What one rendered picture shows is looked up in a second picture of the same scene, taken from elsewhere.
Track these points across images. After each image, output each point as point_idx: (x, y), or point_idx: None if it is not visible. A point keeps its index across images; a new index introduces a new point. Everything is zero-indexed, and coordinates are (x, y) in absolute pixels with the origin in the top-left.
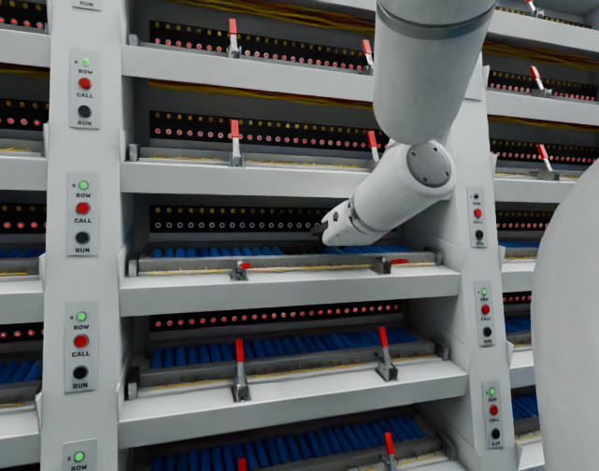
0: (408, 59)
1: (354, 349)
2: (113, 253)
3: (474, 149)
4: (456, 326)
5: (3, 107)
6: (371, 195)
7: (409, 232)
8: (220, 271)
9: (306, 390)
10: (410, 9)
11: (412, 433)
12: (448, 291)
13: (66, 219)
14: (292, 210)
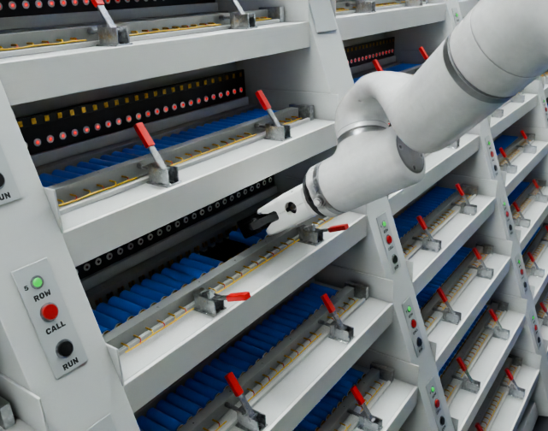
0: (475, 112)
1: (301, 326)
2: (102, 349)
3: (344, 85)
4: (370, 264)
5: None
6: (354, 186)
7: (287, 180)
8: (189, 311)
9: (298, 387)
10: (497, 90)
11: (354, 376)
12: (361, 235)
13: (35, 335)
14: None
